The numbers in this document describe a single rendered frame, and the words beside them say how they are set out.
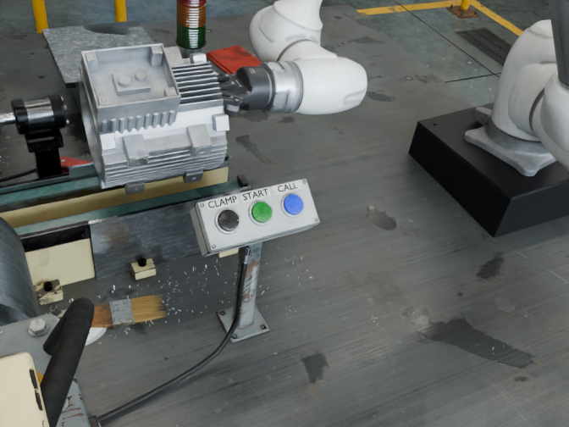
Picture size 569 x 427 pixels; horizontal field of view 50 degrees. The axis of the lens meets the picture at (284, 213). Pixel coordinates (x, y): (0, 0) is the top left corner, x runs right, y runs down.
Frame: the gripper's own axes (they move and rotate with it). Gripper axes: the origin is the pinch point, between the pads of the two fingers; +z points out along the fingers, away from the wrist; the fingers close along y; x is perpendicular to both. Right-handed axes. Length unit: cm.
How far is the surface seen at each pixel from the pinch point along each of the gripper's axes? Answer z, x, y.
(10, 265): 24.8, 3.6, 30.3
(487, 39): -292, 77, -185
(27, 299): 23.8, 5.1, 34.4
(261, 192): -8.6, 1.9, 25.5
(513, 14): -341, 71, -213
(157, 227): -1.1, 22.0, 7.7
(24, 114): 16.7, 9.9, -11.3
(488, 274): -60, 24, 32
